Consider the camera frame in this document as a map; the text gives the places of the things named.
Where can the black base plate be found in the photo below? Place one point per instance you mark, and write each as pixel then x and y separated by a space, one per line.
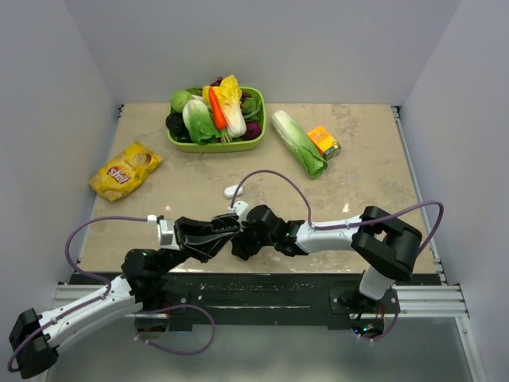
pixel 311 299

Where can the yellow white cabbage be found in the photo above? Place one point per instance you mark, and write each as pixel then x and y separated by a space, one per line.
pixel 228 95

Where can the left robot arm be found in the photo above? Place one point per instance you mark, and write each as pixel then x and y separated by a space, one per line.
pixel 37 337

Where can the white earbud charging case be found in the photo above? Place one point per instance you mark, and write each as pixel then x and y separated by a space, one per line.
pixel 232 190

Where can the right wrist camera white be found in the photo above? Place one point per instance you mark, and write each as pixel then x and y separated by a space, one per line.
pixel 240 209

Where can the dark leafy vegetable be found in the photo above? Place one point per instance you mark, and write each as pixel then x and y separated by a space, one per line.
pixel 177 129

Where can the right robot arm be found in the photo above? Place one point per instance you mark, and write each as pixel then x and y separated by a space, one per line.
pixel 389 246

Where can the round green vegetable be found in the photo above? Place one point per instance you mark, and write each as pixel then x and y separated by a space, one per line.
pixel 179 99

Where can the purple onion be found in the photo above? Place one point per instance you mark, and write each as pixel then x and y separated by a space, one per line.
pixel 253 130

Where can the black earbud charging case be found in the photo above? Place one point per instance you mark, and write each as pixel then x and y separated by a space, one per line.
pixel 225 225

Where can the yellow Lays chips bag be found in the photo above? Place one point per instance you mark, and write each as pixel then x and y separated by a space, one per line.
pixel 125 172

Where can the napa cabbage on table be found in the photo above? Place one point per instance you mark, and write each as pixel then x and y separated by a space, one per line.
pixel 299 144

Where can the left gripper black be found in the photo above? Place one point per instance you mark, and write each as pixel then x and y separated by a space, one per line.
pixel 209 244

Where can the green plastic basket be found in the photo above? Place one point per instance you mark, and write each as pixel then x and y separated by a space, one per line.
pixel 238 145

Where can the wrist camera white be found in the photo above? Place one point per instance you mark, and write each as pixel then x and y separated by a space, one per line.
pixel 240 209
pixel 164 229

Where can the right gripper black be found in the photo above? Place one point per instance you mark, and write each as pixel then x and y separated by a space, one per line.
pixel 240 242

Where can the orange juice carton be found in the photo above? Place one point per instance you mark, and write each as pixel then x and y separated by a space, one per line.
pixel 325 143

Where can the orange toy carrot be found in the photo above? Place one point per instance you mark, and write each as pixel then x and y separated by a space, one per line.
pixel 218 117

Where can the green white bok choy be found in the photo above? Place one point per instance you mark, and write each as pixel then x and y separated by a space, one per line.
pixel 198 122

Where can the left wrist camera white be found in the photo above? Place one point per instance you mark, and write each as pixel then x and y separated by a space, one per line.
pixel 164 229

